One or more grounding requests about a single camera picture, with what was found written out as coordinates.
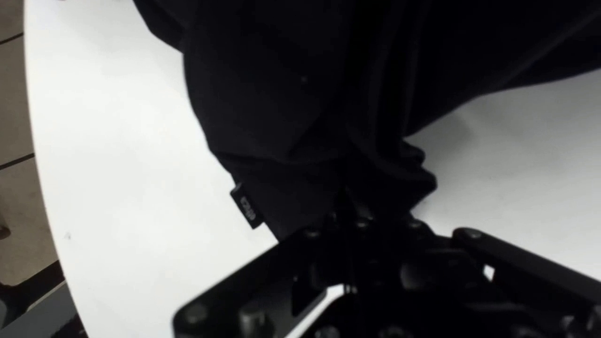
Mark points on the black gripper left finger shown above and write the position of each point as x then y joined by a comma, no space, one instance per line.
274,292

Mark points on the black cloth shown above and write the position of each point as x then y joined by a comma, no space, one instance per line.
304,100

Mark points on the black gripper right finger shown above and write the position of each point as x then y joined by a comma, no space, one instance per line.
413,282

